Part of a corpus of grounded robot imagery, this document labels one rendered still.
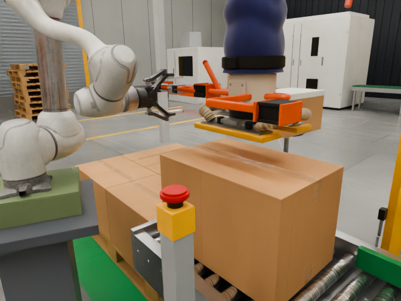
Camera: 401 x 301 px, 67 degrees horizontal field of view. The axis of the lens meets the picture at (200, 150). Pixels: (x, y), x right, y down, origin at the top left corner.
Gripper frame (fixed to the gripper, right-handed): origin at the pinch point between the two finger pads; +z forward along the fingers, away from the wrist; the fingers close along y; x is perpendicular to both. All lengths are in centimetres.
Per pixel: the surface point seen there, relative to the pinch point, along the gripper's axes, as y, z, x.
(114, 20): -147, 452, -980
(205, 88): -1.9, 10.1, 4.9
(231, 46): -17.7, 3.5, 25.4
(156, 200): 65, 10, -39
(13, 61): -10, 111, -961
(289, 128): 10.4, 18.8, 40.6
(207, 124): 10.2, 1.2, 15.9
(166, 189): 15, -38, 46
